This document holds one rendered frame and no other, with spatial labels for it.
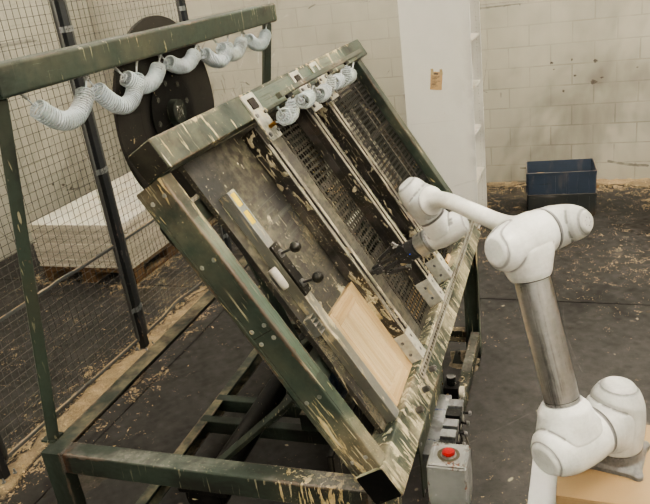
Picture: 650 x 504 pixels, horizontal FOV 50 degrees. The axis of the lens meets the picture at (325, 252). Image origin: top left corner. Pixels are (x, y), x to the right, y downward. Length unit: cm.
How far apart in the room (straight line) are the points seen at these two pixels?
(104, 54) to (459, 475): 185
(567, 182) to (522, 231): 466
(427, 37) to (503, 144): 195
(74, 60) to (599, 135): 586
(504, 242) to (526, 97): 560
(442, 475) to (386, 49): 592
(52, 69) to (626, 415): 205
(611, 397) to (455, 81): 423
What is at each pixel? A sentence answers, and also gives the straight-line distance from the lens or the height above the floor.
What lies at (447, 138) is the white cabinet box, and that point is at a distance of 619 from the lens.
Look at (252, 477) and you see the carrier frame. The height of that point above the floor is 79.
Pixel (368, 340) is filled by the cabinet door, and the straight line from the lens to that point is 254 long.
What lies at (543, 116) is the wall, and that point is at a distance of 750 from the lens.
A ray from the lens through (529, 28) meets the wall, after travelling 737.
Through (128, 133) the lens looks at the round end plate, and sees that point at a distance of 286.
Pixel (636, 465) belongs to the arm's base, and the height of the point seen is 85.
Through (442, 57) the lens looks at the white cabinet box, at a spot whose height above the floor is 155.
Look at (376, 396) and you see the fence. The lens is 240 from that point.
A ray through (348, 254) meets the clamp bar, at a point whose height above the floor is 135.
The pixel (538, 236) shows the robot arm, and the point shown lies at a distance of 196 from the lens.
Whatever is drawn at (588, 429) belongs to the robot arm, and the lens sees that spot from 213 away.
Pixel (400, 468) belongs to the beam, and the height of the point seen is 84.
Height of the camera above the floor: 233
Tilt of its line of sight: 22 degrees down
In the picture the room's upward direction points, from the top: 8 degrees counter-clockwise
